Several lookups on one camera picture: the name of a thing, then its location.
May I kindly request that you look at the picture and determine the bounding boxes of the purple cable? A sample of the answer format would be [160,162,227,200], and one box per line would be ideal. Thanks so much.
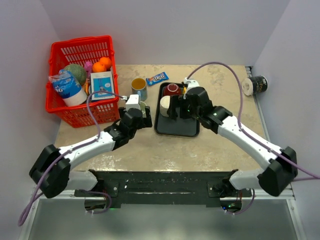
[186,61,320,181]
[17,90,126,227]

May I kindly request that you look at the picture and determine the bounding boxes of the dark red mug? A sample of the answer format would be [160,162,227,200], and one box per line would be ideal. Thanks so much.
[163,83,182,96]

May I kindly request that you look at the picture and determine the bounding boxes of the black labelled paper roll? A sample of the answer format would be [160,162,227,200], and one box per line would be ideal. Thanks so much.
[241,75,268,96]

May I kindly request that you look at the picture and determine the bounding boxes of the red plastic basket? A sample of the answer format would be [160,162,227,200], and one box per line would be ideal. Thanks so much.
[45,35,120,128]

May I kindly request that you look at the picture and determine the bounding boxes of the orange fruit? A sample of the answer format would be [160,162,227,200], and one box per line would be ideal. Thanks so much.
[99,57,112,70]
[92,61,107,73]

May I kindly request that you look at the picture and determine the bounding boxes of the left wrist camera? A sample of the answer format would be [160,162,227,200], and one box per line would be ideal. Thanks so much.
[122,94,141,111]

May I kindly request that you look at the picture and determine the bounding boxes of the light green mug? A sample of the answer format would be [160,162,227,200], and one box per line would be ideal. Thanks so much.
[139,101,147,118]

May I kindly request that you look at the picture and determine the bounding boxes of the black tray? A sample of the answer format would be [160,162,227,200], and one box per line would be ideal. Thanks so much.
[154,82,200,138]

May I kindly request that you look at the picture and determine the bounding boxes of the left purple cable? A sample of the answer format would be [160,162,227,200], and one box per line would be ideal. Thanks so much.
[17,90,126,227]

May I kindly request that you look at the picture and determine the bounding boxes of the blue white box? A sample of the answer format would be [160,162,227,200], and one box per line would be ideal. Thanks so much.
[90,71,116,101]

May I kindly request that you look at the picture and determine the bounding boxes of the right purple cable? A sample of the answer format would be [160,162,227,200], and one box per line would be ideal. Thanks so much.
[186,61,320,181]

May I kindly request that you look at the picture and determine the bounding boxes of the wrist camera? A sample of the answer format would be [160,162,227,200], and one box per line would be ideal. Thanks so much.
[182,77,200,99]
[122,94,141,111]

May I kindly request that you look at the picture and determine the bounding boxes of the green melon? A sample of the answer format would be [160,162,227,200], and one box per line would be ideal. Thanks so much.
[63,63,87,86]

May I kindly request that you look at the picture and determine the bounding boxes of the pink toy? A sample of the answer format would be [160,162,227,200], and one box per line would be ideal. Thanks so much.
[84,61,93,79]

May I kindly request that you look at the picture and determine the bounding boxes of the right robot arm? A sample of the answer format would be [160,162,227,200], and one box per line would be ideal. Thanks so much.
[167,86,298,197]

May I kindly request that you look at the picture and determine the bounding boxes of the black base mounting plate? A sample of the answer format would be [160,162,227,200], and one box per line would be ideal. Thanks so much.
[74,170,252,208]

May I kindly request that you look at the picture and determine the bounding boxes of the blue candy packet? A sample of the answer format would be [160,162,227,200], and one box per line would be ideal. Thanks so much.
[146,72,169,86]

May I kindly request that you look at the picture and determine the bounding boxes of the cream white mug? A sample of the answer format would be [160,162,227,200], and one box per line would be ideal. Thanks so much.
[159,95,171,118]

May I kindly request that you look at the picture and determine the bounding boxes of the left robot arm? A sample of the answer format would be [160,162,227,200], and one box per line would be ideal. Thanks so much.
[29,106,152,199]

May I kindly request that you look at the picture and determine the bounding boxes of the blue butterfly mug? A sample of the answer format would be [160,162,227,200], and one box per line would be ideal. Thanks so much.
[131,78,148,101]

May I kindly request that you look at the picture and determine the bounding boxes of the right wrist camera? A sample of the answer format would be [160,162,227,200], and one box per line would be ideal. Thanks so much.
[182,77,200,99]

